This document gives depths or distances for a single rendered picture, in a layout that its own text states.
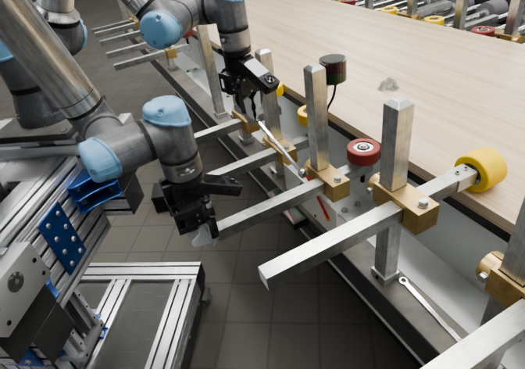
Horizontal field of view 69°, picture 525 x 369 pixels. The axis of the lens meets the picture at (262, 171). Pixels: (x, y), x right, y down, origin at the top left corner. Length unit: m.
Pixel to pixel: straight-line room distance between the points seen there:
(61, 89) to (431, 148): 0.80
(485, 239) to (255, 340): 1.03
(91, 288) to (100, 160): 1.21
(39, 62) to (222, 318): 1.33
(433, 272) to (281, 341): 0.79
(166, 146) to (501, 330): 0.56
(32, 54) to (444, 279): 0.99
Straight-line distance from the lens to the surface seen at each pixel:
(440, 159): 0.97
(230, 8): 0.93
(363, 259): 0.98
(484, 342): 0.59
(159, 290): 1.68
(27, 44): 0.72
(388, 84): 1.30
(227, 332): 1.74
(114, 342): 1.62
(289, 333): 1.69
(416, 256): 1.12
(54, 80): 0.74
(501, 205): 0.88
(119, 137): 0.67
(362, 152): 0.97
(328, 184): 0.93
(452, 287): 1.07
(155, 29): 0.85
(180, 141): 0.69
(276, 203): 0.90
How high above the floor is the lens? 1.45
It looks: 36 degrees down
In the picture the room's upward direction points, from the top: 10 degrees counter-clockwise
